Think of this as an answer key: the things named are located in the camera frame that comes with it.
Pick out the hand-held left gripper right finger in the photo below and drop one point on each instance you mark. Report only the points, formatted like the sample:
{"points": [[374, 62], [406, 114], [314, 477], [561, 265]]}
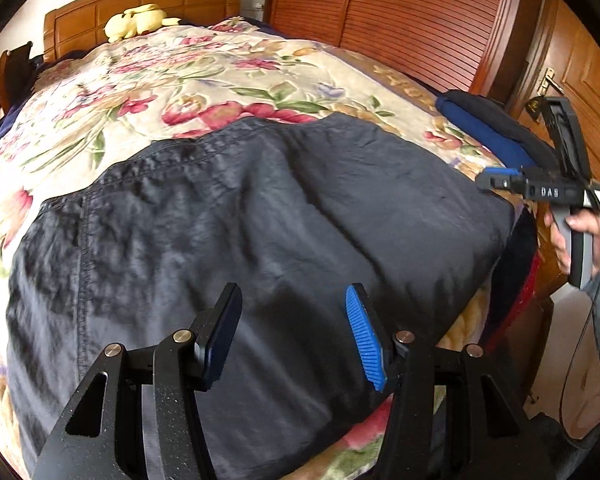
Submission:
{"points": [[362, 341]]}

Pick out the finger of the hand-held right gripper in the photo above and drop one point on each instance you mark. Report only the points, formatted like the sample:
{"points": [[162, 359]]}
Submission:
{"points": [[500, 180]]}

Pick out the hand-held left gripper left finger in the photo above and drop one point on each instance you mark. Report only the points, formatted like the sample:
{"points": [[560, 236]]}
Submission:
{"points": [[220, 341]]}

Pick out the black jacket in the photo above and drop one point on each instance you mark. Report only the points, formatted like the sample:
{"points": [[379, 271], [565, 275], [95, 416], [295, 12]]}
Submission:
{"points": [[230, 210]]}

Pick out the person's right hand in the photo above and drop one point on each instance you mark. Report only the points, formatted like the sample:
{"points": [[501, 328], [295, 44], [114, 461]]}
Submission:
{"points": [[585, 225]]}

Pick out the blue and black folded cloth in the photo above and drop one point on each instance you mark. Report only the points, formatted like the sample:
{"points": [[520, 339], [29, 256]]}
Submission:
{"points": [[480, 120]]}

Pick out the wooden door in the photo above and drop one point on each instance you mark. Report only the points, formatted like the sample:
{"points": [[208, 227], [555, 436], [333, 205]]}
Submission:
{"points": [[585, 60]]}

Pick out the wooden louvered wardrobe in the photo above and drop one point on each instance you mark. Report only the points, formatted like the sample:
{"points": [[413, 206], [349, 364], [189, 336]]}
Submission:
{"points": [[405, 20]]}

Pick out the floral blanket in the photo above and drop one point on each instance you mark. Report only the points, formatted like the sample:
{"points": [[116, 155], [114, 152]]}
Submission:
{"points": [[130, 85]]}

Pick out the yellow plush toy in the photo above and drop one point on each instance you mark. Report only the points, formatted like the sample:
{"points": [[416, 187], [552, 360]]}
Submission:
{"points": [[135, 22]]}

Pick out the dark wooden chair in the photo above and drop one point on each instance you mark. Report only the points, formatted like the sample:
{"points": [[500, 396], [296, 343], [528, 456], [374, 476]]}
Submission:
{"points": [[15, 70]]}

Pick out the wooden headboard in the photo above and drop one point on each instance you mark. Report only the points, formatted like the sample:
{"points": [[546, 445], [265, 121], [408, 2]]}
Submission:
{"points": [[180, 0]]}

